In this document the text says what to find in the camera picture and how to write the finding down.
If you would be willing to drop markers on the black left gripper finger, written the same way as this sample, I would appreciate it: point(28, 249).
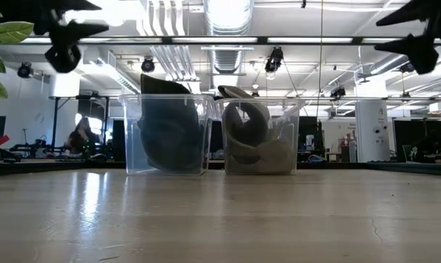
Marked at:
point(64, 51)
point(77, 4)

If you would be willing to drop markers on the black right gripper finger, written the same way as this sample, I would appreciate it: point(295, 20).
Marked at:
point(417, 51)
point(406, 12)

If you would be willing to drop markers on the black cap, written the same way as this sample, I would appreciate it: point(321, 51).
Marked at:
point(158, 85)
point(176, 153)

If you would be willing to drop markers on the beige cap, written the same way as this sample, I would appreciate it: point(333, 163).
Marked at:
point(256, 120)
point(271, 157)

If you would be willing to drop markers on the black ceiling spotlight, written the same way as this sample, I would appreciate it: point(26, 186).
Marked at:
point(274, 60)
point(338, 92)
point(148, 65)
point(406, 67)
point(25, 70)

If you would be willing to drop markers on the green artificial plant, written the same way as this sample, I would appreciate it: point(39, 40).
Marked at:
point(6, 33)

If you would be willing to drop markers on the person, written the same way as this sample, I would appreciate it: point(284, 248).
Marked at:
point(428, 149)
point(82, 139)

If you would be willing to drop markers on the white round column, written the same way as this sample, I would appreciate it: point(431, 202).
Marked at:
point(372, 131)

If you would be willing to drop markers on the clear plastic bin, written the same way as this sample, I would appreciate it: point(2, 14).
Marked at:
point(297, 139)
point(130, 139)

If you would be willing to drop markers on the black overhead frame bar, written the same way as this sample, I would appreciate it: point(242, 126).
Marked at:
point(213, 40)

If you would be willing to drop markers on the silver ventilation duct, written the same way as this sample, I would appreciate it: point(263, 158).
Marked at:
point(229, 22)

